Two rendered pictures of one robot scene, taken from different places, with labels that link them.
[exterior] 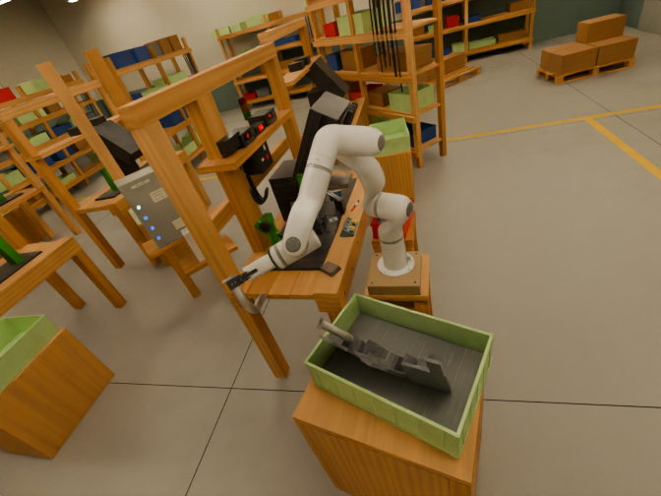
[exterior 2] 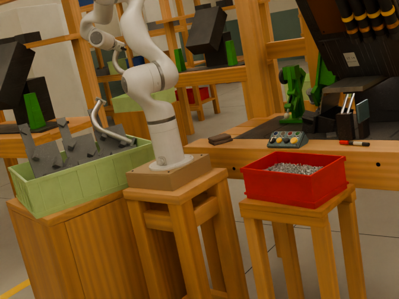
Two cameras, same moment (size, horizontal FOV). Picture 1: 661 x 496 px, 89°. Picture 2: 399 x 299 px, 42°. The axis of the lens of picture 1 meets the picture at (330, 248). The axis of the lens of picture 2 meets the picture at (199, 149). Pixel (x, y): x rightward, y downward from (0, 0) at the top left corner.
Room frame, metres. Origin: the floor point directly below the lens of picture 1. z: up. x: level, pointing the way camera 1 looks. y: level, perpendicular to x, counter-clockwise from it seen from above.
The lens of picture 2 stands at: (2.10, -2.22, 1.48)
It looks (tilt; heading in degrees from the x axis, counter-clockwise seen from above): 14 degrees down; 109
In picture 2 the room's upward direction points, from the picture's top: 11 degrees counter-clockwise
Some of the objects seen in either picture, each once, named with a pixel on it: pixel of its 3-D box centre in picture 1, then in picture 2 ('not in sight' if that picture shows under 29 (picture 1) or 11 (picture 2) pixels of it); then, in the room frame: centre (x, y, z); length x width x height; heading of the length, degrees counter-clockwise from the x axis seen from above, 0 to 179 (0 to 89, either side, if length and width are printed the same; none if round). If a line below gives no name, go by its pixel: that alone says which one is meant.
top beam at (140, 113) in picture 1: (220, 74); not in sight; (2.21, 0.32, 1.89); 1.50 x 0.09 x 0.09; 156
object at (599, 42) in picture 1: (585, 48); not in sight; (5.97, -5.29, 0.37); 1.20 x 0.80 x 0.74; 78
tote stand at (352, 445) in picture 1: (400, 426); (107, 255); (0.78, -0.08, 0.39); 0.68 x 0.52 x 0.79; 56
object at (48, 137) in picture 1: (45, 142); not in sight; (8.25, 5.30, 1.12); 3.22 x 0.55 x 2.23; 160
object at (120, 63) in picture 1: (169, 107); not in sight; (7.67, 2.31, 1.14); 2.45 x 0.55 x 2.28; 160
